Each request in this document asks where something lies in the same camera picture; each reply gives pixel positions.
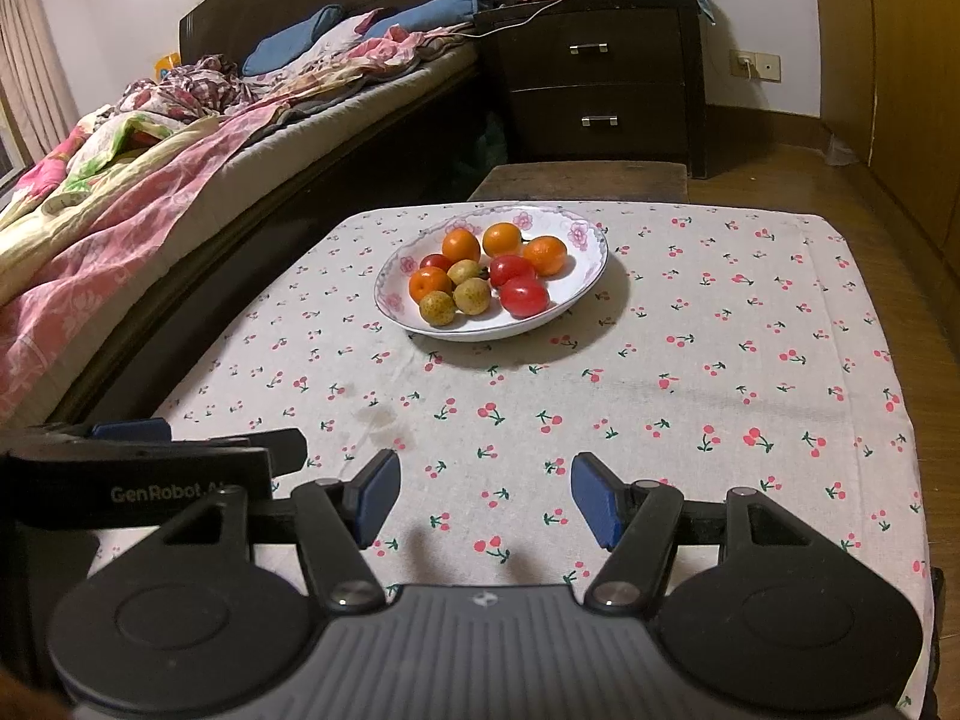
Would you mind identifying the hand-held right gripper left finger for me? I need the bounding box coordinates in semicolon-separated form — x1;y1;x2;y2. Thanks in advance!
154;448;401;614

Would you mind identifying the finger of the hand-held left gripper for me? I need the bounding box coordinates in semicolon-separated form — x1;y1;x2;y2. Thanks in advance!
150;427;307;478
15;418;173;446

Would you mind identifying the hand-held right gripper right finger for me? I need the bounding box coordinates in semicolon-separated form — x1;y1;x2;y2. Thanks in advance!
571;452;822;611

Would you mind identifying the white floral rimmed plate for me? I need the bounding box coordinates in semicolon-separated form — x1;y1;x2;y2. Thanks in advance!
374;203;609;343

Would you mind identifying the orange mandarin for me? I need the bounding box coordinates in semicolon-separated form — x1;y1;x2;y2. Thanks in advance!
409;266;454;305
482;223;524;257
441;229;482;265
523;236;568;277

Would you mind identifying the cherry print tablecloth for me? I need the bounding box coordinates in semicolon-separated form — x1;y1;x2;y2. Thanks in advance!
75;199;938;720

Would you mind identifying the pink patterned blanket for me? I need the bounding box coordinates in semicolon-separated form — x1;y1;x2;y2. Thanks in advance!
0;101;301;410

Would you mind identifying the colourful floral quilt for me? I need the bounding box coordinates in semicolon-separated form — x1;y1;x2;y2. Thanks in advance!
0;109;218;263

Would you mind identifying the brown wooden bench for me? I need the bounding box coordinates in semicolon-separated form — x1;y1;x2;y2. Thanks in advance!
466;160;692;205

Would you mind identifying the bed with pink blanket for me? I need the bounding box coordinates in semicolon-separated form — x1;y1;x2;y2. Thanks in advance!
210;41;481;192

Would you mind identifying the maroon floral blanket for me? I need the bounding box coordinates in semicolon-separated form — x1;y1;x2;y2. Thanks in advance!
112;54;260;121

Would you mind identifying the green plastic bag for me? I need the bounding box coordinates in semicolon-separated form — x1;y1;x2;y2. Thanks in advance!
466;111;511;173

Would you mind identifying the beige curtain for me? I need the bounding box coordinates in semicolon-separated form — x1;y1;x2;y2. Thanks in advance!
0;0;80;166

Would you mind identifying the pink floral sheet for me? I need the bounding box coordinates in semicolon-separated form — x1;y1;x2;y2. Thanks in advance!
247;9;473;102

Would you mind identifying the blue pillow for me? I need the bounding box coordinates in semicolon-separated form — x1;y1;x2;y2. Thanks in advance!
241;5;347;77
360;0;492;42

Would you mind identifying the dark wooden nightstand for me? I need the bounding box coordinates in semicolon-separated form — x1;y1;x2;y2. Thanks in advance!
474;0;710;181

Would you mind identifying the yellow-brown wooden wardrobe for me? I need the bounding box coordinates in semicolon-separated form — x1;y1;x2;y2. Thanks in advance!
810;0;960;361

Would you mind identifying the beige wall socket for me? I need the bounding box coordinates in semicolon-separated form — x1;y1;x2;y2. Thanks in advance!
730;49;782;83

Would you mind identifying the white cable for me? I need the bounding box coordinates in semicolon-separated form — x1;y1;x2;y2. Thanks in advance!
457;0;586;38

